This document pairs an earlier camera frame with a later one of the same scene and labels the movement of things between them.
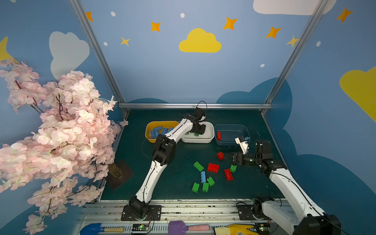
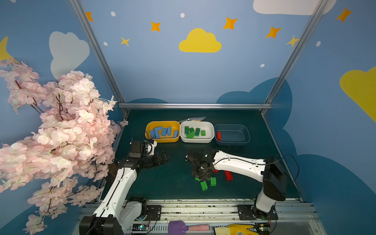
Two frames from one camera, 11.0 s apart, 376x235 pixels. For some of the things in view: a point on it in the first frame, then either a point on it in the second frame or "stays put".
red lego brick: (219, 135) stays put
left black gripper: (200, 128) -> (154, 159)
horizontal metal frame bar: (195, 105) stays put
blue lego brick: (153, 133) stays put
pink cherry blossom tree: (62, 155) stays put
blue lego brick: (157, 129) stays put
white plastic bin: (205, 138) stays put
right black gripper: (239, 158) -> (198, 164)
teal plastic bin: (225, 134) stays put
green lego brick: (205, 186) -> (213, 181)
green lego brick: (195, 187) -> (204, 185)
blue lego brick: (165, 130) stays put
